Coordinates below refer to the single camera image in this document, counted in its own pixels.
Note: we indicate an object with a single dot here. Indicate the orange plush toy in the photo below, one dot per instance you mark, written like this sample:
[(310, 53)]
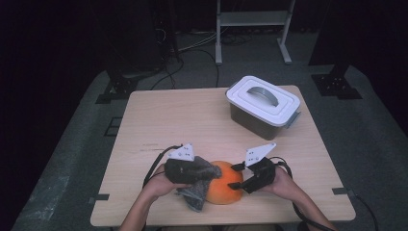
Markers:
[(224, 183)]

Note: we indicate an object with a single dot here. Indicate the person's right hand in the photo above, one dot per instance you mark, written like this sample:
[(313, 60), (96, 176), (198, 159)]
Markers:
[(282, 184)]

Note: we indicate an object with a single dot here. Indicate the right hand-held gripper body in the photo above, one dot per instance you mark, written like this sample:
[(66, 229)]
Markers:
[(261, 170)]

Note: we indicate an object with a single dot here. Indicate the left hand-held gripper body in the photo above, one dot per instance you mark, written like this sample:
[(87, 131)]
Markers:
[(181, 163)]

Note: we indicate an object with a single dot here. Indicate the person's left hand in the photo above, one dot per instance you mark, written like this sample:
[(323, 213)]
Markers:
[(160, 186)]

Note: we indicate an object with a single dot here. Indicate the transparent grey storage box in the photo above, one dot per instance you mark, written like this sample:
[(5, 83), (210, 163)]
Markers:
[(253, 123)]

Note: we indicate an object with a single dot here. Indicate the white metal stand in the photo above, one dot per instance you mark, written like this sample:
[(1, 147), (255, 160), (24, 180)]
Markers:
[(253, 18)]

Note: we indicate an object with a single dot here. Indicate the black tape strip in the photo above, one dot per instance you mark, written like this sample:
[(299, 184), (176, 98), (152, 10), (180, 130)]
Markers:
[(101, 197), (341, 191)]

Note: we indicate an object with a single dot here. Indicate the black stand base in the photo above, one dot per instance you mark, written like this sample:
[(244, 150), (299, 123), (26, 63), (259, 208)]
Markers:
[(335, 85), (117, 89)]

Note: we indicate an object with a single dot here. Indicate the grey fluffy cloth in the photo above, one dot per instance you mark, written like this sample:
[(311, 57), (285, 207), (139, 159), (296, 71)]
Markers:
[(200, 189)]

